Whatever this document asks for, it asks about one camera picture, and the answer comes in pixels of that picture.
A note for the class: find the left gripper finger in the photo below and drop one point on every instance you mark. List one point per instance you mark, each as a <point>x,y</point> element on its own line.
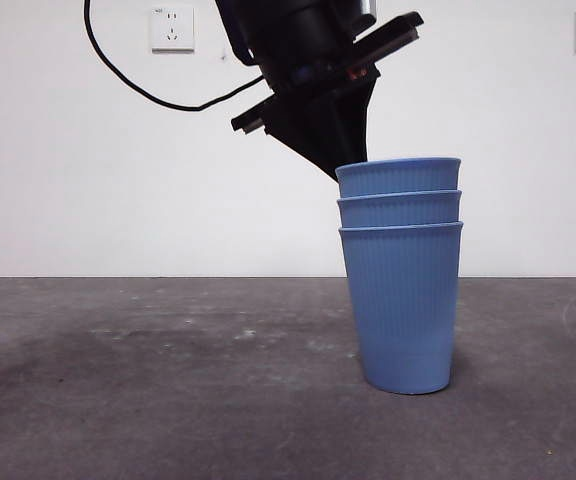
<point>358,120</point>
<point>308,127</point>

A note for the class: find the blue ribbed plastic cup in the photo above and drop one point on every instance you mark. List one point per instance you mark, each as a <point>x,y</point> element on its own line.
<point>403,310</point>
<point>398,177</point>
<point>400,210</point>

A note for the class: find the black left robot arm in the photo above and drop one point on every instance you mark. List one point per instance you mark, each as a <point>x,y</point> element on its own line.
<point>293,30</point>

